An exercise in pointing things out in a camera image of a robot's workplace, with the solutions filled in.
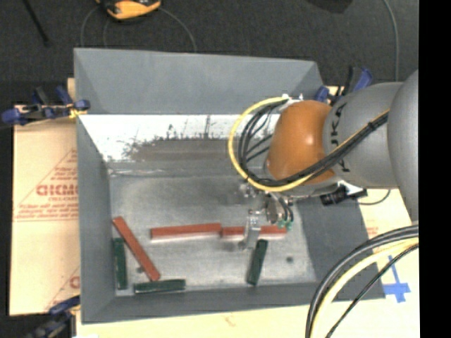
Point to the grey metal bin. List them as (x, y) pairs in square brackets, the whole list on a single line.
[(197, 195)]

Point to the brown cardboard board red print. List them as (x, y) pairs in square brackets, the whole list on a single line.
[(44, 245)]

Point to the dark green flat block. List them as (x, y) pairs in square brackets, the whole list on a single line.
[(257, 262), (120, 262), (159, 286)]

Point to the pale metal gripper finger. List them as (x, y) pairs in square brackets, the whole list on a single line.
[(252, 236)]

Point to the black cylinder on white bracket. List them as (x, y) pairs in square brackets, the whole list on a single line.
[(333, 197)]

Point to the red-brown flat block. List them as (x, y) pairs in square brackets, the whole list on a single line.
[(232, 231), (135, 248), (185, 231)]

